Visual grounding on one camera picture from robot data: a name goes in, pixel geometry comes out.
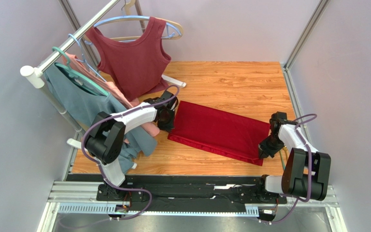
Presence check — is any red cloth napkin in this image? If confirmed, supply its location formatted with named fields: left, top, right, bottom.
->
left=168, top=101, right=270, bottom=166

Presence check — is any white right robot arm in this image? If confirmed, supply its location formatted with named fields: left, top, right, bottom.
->
left=258, top=112, right=331, bottom=202

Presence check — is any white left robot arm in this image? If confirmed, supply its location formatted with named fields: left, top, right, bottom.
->
left=81, top=86, right=180, bottom=190

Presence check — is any iridescent fork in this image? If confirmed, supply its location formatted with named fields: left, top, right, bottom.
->
left=279, top=150, right=285, bottom=170

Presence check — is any pink hanging shirt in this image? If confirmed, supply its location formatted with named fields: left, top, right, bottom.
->
left=65, top=52, right=160, bottom=137

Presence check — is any maroon tank top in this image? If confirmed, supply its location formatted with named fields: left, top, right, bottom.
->
left=86, top=28, right=171, bottom=101

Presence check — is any light blue clothes hanger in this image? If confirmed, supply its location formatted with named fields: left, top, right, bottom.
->
left=92, top=15, right=184, bottom=47

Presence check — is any grey-blue hanging shirt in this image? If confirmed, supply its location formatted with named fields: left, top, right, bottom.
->
left=44, top=62, right=157, bottom=174

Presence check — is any teal clothes hanger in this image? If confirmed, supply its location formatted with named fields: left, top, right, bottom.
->
left=52, top=46, right=110, bottom=96

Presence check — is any wooden clothes hanger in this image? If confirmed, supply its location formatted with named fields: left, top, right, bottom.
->
left=111, top=0, right=186, bottom=43

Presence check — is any white clothes rack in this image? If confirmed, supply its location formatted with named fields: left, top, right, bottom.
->
left=20, top=0, right=187, bottom=171

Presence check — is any blue wire clothes hanger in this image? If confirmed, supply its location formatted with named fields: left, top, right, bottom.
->
left=68, top=33, right=107, bottom=83

